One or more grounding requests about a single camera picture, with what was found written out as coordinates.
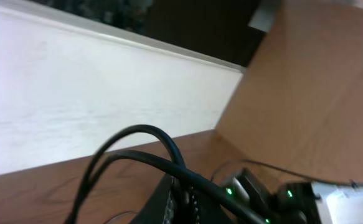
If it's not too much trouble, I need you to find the black USB cable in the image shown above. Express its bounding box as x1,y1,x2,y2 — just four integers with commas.
63,124,268,224

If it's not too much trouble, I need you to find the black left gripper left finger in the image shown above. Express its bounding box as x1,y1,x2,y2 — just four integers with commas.
130,175,175,224

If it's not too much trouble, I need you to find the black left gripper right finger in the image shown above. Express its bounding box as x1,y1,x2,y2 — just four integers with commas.
189,187,233,224

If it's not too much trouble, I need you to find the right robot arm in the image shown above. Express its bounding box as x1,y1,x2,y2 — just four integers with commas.
220,169,363,224

